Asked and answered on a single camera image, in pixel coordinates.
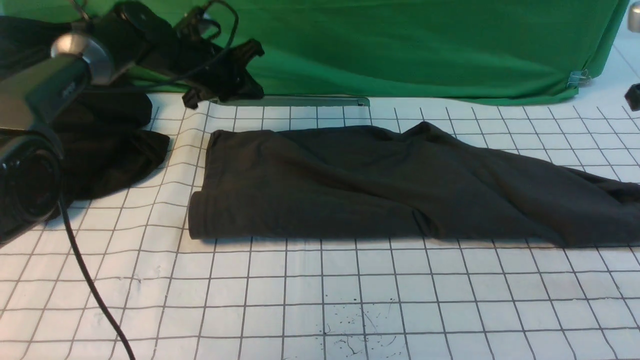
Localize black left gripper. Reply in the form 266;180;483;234
182;39;265;110

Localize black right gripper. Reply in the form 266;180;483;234
625;84;640;112

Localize gray long-sleeved shirt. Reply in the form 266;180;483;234
188;122;640;248

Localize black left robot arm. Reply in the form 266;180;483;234
1;0;265;245

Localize metal binder clip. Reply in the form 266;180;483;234
566;69;592;89

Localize gray metal strip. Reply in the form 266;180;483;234
210;95;371;107

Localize black crumpled cloth pile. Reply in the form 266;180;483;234
1;15;169;221

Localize green backdrop cloth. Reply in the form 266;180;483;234
0;0;631;107

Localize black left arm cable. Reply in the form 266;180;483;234
59;0;240;360

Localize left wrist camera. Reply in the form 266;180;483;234
173;7;222;42

